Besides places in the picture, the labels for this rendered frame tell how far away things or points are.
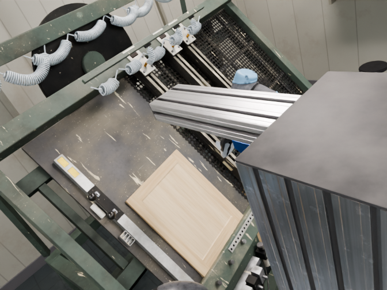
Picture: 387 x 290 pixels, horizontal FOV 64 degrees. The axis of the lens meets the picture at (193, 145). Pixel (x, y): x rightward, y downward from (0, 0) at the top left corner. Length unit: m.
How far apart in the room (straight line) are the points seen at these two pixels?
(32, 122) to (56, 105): 0.14
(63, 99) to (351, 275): 1.49
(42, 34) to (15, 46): 0.18
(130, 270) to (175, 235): 0.28
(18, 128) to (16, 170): 1.97
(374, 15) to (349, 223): 4.02
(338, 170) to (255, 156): 0.10
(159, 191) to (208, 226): 0.34
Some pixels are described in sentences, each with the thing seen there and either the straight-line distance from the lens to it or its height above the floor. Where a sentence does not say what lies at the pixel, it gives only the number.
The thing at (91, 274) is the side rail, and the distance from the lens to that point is 1.52.
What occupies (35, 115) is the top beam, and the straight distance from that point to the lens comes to 1.63.
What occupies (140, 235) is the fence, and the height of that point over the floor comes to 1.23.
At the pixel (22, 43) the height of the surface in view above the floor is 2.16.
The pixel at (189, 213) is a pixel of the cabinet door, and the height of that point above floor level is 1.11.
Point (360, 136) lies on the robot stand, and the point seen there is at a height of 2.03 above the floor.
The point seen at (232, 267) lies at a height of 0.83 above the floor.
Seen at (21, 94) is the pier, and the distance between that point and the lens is 3.28.
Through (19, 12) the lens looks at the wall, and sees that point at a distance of 3.46.
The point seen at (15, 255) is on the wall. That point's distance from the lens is 3.91.
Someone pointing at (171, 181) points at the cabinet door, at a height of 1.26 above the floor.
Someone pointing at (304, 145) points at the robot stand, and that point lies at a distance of 0.40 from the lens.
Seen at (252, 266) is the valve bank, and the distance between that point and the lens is 1.87.
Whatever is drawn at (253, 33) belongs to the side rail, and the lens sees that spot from 2.75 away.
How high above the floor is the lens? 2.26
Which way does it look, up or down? 31 degrees down
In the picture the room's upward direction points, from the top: 23 degrees counter-clockwise
